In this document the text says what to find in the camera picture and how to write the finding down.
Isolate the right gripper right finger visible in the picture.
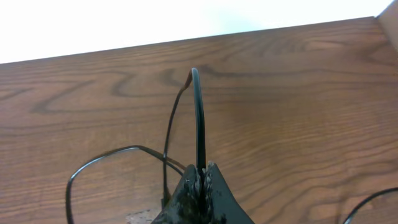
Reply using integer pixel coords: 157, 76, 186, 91
203, 161, 254, 224

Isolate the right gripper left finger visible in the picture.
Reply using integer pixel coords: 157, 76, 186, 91
152, 165, 201, 224

